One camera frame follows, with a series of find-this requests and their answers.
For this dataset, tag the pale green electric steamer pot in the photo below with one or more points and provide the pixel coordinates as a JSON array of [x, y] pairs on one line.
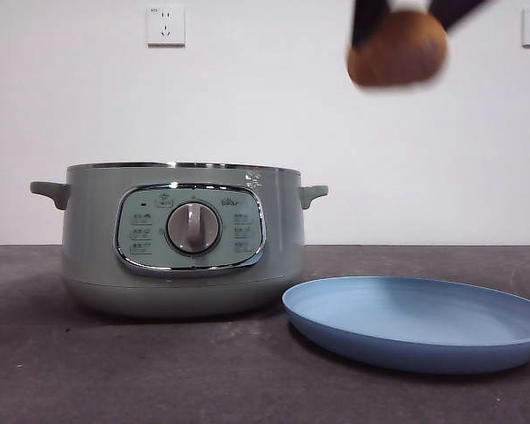
[[93, 221]]

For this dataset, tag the brown potato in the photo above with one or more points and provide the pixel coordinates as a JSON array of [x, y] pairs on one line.
[[397, 48]]

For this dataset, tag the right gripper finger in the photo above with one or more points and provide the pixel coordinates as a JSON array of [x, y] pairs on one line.
[[459, 11], [368, 13]]

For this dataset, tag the blue round plate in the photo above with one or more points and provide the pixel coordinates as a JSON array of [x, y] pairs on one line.
[[406, 318]]

